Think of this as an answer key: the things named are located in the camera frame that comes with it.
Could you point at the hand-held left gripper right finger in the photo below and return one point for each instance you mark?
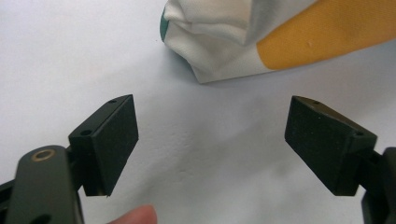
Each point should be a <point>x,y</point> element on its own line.
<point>320,140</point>

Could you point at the white and yellow cloth garment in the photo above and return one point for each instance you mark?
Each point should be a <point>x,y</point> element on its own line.
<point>249,34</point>

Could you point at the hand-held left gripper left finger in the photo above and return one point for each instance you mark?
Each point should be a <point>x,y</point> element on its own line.
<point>106,146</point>

